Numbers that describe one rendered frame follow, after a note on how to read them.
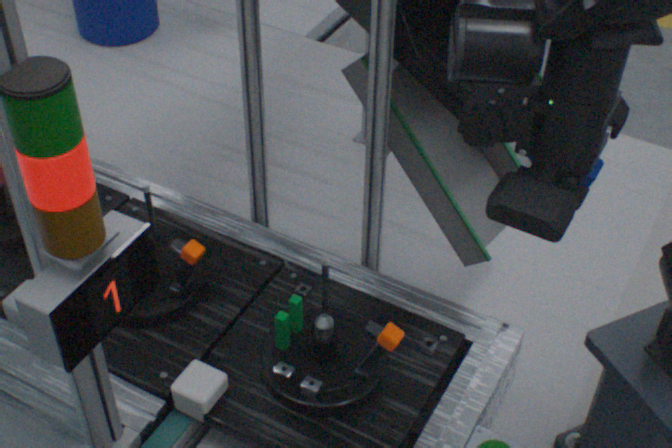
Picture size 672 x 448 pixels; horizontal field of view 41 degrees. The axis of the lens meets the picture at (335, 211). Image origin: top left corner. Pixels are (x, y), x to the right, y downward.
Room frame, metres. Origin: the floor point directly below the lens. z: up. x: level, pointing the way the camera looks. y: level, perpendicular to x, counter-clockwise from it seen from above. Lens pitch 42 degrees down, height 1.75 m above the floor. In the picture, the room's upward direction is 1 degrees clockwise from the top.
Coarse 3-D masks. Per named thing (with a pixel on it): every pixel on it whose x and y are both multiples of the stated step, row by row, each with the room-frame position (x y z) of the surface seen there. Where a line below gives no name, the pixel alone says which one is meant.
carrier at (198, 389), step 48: (288, 288) 0.74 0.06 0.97; (336, 288) 0.74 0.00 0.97; (240, 336) 0.66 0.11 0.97; (288, 336) 0.63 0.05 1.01; (336, 336) 0.62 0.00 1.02; (432, 336) 0.67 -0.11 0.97; (192, 384) 0.58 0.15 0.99; (240, 384) 0.60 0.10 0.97; (288, 384) 0.58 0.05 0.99; (336, 384) 0.58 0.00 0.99; (384, 384) 0.60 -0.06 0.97; (432, 384) 0.60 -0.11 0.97; (240, 432) 0.54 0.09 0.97; (288, 432) 0.54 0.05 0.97; (336, 432) 0.54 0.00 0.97; (384, 432) 0.54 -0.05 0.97
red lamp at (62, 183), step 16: (80, 144) 0.51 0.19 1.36; (32, 160) 0.49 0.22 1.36; (48, 160) 0.49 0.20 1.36; (64, 160) 0.50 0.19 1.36; (80, 160) 0.51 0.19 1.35; (32, 176) 0.49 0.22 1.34; (48, 176) 0.49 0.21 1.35; (64, 176) 0.50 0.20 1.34; (80, 176) 0.50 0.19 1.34; (32, 192) 0.50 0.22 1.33; (48, 192) 0.49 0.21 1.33; (64, 192) 0.49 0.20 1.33; (80, 192) 0.50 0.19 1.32; (48, 208) 0.49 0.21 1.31; (64, 208) 0.49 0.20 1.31
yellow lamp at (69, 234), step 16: (96, 192) 0.52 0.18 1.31; (32, 208) 0.50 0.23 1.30; (80, 208) 0.50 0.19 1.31; (96, 208) 0.51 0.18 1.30; (48, 224) 0.49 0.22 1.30; (64, 224) 0.49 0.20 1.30; (80, 224) 0.50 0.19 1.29; (96, 224) 0.51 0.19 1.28; (48, 240) 0.50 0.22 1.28; (64, 240) 0.49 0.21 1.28; (80, 240) 0.50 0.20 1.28; (96, 240) 0.51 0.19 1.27; (64, 256) 0.49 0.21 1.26; (80, 256) 0.49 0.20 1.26
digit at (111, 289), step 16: (112, 272) 0.51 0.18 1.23; (128, 272) 0.53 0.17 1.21; (96, 288) 0.49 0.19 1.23; (112, 288) 0.51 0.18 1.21; (128, 288) 0.52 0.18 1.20; (96, 304) 0.49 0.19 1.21; (112, 304) 0.50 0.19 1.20; (128, 304) 0.52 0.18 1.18; (96, 320) 0.49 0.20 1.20; (112, 320) 0.50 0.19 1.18
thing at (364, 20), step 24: (336, 0) 0.89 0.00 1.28; (360, 0) 0.87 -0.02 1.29; (408, 0) 0.92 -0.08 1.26; (432, 0) 0.94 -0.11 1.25; (456, 0) 0.94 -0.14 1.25; (360, 24) 0.87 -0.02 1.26; (408, 24) 0.89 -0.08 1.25; (432, 24) 0.90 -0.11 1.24; (408, 48) 0.82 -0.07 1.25; (432, 48) 0.87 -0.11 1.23; (432, 72) 0.81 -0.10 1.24; (456, 96) 0.78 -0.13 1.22
